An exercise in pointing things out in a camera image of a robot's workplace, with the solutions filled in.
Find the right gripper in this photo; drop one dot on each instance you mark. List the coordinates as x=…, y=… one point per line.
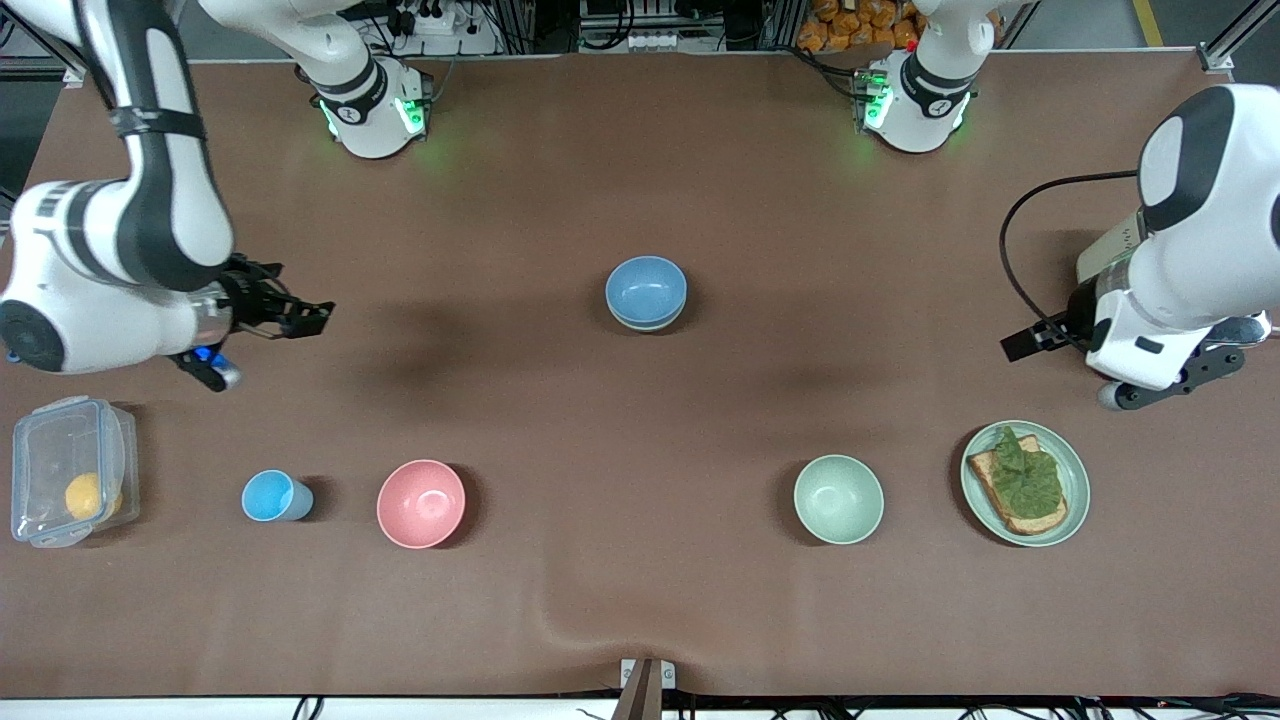
x=249, y=301

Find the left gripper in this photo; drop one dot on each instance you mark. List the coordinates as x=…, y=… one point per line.
x=1078, y=303

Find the pale green bowl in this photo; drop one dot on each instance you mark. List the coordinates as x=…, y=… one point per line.
x=645, y=329
x=838, y=500

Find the blue bowl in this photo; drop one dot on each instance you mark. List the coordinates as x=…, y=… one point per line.
x=645, y=288

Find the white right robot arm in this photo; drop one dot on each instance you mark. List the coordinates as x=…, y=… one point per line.
x=100, y=320

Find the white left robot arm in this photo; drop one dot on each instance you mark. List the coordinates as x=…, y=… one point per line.
x=1230, y=230

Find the pink bowl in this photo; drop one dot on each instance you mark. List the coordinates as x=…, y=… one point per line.
x=420, y=505

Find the beige chrome toaster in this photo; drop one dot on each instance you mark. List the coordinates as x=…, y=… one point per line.
x=1105, y=250

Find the toast slice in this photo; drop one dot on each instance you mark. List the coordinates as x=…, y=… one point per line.
x=985, y=468

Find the green lettuce leaf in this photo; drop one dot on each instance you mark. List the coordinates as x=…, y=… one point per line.
x=1030, y=480

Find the pale green plate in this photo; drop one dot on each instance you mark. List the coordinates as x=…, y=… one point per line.
x=1077, y=500

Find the light blue cup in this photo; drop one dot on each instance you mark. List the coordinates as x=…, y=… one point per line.
x=268, y=497

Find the yellow lemon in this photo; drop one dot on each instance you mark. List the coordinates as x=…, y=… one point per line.
x=85, y=497

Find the clear plastic lidded container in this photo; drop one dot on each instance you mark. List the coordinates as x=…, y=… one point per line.
x=50, y=450

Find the white power strip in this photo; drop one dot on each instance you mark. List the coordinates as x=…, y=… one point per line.
x=655, y=42
x=435, y=20

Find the orange snack bag pile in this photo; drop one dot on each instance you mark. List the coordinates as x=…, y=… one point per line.
x=850, y=25

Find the brown table cloth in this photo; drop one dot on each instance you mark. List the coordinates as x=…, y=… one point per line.
x=640, y=450

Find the aluminium frame profile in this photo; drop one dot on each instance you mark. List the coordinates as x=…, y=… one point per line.
x=1235, y=35

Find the table edge mount bracket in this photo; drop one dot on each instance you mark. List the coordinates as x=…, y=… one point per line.
x=645, y=690

